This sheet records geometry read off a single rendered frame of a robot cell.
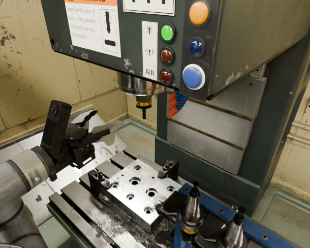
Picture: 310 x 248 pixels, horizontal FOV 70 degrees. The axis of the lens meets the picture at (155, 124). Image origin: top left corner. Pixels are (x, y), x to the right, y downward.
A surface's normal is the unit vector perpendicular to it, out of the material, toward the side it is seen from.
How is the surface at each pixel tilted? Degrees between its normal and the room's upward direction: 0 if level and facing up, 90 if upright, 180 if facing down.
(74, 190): 0
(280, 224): 0
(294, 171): 90
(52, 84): 90
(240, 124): 91
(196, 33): 90
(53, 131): 59
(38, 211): 24
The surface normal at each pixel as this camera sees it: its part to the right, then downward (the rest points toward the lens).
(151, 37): -0.65, 0.40
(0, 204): 0.81, 0.30
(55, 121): -0.53, -0.09
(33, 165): 0.60, -0.32
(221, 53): 0.45, 0.47
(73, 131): -0.02, -0.84
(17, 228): 0.21, -0.92
